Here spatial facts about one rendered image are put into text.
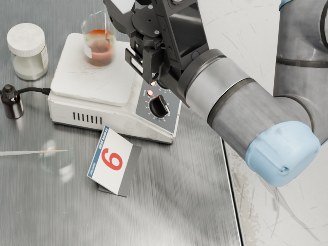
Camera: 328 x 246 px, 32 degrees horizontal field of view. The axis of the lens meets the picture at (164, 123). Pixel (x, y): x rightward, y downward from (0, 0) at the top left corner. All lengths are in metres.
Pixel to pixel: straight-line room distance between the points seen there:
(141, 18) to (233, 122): 0.17
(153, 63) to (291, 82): 0.17
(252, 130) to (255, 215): 0.28
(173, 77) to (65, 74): 0.22
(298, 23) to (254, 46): 0.37
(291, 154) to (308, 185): 0.31
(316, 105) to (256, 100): 0.10
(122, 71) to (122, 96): 0.05
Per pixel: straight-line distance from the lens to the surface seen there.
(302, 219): 0.89
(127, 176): 0.87
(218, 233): 0.85
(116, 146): 0.87
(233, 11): 1.11
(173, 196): 0.86
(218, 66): 0.65
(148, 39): 0.68
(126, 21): 0.70
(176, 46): 0.65
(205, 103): 0.64
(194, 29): 0.66
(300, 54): 0.69
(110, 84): 0.86
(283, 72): 0.70
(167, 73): 0.72
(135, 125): 0.87
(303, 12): 0.69
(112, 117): 0.86
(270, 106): 0.63
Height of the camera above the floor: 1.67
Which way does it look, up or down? 57 degrees down
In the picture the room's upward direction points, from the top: 8 degrees clockwise
